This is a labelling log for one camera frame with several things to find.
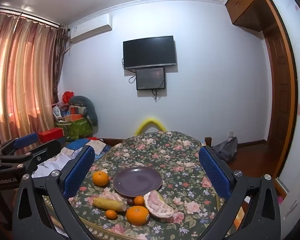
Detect red bag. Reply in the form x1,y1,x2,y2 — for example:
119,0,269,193
62,91,74,104

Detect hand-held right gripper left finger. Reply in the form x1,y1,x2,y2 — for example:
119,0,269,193
14,145,95,240

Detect white air conditioner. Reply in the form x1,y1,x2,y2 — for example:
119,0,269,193
68,14,113,43

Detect medium orange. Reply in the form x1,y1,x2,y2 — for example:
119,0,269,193
93,171,109,187

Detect black wall television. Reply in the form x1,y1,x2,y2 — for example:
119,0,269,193
123,35,177,70

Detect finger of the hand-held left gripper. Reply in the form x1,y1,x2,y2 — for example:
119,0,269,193
0,132,38,155
0,139,63,178

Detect patchwork quilt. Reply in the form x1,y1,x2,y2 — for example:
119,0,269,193
61,137,110,159

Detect wooden door frame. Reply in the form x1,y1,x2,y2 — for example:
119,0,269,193
261,0,298,180

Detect small black wall monitor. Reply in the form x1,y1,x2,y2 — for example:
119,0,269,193
136,67,166,91

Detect grey backpack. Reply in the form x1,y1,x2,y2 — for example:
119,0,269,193
211,137,238,162

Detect pale yellow sugarcane piece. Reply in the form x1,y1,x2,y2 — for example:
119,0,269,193
93,197,127,212

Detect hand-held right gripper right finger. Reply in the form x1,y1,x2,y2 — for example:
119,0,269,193
199,145,282,240

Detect large orange with sticker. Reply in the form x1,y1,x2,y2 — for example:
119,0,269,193
126,206,150,226

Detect purple ceramic plate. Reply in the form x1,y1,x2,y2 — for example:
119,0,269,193
113,166,163,197

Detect red box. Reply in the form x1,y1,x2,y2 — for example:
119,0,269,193
38,127,64,143

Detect pink striped curtain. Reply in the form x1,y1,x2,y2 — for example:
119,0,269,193
0,11,68,145

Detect wooden overhead cabinet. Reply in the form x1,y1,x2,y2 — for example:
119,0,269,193
226,0,275,32

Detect white cloth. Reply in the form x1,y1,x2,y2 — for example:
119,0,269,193
32,152,75,178

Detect floral blanket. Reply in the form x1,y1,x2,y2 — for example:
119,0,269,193
44,131,227,240

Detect orange box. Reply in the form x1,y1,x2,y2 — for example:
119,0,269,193
65,114,84,122

